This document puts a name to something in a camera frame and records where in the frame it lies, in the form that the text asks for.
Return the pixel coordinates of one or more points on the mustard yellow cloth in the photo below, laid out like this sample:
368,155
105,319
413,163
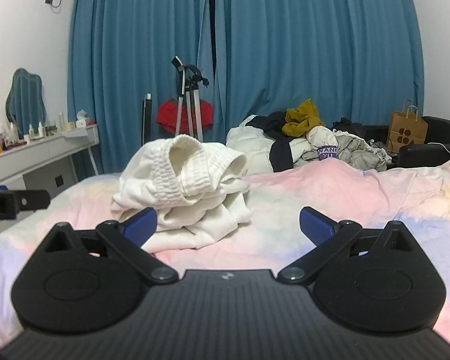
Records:
302,120

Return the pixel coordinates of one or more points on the black garment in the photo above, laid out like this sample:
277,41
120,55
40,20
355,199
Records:
279,153

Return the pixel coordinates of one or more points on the white ribbed knit garment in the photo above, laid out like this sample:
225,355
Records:
183,180

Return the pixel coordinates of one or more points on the red cloth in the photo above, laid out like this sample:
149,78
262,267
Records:
168,118

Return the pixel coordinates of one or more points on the black pole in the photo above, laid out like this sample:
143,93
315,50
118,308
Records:
147,120

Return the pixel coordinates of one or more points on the brown paper bag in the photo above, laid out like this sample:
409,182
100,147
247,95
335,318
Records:
407,131

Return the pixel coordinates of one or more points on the silver tripod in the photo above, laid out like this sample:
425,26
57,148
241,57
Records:
191,93

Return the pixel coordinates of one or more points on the row of cosmetic bottles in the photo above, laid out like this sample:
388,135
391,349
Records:
41,130

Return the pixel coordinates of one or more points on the black sofa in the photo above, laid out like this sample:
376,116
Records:
435,131

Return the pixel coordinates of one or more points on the tissue box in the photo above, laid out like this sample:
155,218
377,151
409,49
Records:
82,120

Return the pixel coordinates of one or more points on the pastel tie-dye blanket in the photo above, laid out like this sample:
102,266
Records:
303,198

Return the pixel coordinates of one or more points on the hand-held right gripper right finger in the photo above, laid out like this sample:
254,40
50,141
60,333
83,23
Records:
315,223

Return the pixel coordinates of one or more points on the dark crumpled garment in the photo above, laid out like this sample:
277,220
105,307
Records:
347,125

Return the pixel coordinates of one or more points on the white desk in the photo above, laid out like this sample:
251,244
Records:
33,153

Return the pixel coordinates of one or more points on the blue curtain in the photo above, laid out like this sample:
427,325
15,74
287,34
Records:
315,45
135,45

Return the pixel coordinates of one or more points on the grey jacket with purple label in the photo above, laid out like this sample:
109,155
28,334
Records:
356,150

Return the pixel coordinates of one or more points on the white zip jacket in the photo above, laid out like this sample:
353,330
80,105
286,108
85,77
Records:
247,142

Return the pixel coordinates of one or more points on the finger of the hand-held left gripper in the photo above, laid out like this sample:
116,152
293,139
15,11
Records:
33,198

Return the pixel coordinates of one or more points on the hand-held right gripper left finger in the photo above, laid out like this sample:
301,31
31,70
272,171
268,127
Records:
144,222

